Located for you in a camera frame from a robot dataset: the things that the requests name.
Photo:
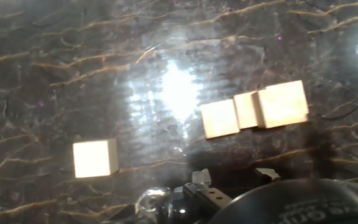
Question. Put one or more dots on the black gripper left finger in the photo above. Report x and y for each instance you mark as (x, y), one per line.
(204, 199)

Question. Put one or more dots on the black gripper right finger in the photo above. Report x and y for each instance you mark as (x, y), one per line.
(267, 175)

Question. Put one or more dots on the small wooden cube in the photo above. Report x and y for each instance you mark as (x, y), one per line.
(283, 104)
(219, 118)
(92, 158)
(244, 110)

